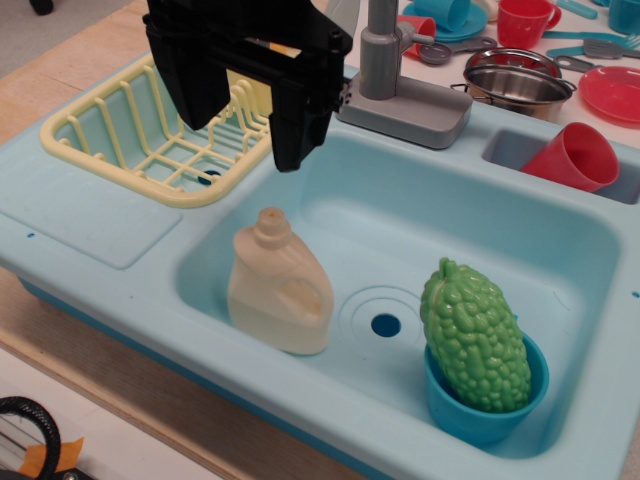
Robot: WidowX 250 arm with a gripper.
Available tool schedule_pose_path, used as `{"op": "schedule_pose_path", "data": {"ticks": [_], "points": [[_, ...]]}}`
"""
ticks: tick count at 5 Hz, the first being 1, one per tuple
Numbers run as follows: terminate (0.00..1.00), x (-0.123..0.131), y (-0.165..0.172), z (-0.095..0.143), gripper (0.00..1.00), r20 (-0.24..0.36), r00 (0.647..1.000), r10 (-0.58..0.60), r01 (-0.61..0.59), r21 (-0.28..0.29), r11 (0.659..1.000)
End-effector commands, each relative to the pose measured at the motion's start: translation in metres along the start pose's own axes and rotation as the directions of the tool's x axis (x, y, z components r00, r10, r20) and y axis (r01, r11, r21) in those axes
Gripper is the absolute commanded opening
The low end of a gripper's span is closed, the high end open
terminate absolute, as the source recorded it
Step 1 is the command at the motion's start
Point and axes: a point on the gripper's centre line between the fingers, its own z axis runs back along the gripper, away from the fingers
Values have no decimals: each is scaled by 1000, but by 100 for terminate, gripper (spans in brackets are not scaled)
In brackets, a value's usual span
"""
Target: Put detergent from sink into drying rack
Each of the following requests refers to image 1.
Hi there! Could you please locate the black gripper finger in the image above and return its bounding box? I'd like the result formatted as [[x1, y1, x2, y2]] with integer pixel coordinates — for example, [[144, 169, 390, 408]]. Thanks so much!
[[149, 32, 230, 130], [269, 78, 333, 172]]

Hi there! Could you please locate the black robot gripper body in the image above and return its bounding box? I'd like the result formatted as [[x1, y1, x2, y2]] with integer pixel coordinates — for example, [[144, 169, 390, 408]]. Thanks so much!
[[143, 1, 352, 91]]

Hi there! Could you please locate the yellow plastic drying rack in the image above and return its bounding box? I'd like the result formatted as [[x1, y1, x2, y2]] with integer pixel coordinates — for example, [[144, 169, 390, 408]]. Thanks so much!
[[40, 54, 272, 208]]

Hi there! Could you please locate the light blue toy sink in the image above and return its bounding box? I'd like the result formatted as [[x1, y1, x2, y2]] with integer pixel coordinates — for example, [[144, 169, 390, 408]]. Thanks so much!
[[1, 104, 639, 479]]

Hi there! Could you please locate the cream toy detergent bottle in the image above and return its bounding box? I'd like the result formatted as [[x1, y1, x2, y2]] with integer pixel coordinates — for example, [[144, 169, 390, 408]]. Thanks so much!
[[227, 207, 334, 355]]

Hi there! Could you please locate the red cup behind faucet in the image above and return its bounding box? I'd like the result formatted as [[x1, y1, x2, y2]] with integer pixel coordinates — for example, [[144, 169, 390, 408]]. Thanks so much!
[[397, 15, 436, 57]]

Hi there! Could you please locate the grey toy faucet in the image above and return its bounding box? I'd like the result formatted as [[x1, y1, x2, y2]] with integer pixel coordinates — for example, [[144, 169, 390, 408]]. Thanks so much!
[[337, 1, 472, 149]]

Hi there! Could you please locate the grey toy ladle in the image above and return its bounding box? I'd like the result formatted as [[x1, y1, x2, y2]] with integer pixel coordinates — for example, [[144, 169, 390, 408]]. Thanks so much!
[[418, 36, 498, 66]]

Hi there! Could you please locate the blue cup on plate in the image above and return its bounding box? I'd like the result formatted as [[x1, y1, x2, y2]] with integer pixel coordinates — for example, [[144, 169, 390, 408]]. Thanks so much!
[[413, 0, 471, 31]]

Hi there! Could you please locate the blue plastic plate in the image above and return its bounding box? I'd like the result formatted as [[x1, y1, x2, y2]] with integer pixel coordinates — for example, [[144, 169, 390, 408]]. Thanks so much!
[[402, 1, 489, 43]]

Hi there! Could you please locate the stainless steel pot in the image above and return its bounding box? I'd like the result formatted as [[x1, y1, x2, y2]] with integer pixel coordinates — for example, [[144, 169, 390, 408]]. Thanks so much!
[[450, 48, 577, 121]]

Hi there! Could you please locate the teal toy knife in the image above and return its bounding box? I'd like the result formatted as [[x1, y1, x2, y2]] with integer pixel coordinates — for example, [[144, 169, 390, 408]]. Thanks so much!
[[543, 30, 627, 43]]

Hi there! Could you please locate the teal toy utensil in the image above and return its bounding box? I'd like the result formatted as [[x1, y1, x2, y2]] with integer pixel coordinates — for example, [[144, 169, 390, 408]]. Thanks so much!
[[546, 45, 585, 58]]

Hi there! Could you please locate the red plastic cup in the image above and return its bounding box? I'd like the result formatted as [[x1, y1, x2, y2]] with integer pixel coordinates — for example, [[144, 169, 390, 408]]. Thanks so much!
[[520, 122, 620, 192]]

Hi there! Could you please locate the green toy bitter melon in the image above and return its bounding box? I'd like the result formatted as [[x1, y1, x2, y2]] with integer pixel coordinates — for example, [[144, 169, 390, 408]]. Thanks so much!
[[420, 257, 532, 414]]

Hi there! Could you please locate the grey toy spatula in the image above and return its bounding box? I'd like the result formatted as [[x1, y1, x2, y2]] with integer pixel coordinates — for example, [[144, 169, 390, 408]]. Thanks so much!
[[583, 38, 640, 59]]

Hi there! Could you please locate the red plastic plate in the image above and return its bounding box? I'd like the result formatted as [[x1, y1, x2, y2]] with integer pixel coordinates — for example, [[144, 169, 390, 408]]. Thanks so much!
[[578, 66, 639, 125]]

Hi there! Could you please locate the blue cup top right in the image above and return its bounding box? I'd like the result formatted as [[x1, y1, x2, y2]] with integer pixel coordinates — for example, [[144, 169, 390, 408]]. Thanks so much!
[[608, 0, 640, 34]]

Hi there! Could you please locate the blue plastic cup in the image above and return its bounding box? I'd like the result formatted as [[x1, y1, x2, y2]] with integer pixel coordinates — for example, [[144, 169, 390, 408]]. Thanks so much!
[[424, 333, 550, 446]]

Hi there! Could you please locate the orange tape piece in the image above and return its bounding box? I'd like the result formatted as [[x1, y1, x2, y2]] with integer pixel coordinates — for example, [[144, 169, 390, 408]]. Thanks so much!
[[18, 437, 85, 479]]

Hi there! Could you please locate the red cup with handle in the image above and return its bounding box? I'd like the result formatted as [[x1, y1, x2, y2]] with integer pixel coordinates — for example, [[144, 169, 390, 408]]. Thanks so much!
[[497, 0, 562, 50]]

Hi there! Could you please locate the grey spoon handle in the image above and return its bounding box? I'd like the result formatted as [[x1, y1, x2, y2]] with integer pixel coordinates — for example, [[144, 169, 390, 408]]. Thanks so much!
[[553, 55, 600, 73]]

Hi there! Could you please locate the black braided cable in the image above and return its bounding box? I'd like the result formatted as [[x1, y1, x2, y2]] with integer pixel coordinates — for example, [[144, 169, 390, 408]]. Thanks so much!
[[0, 396, 63, 475]]

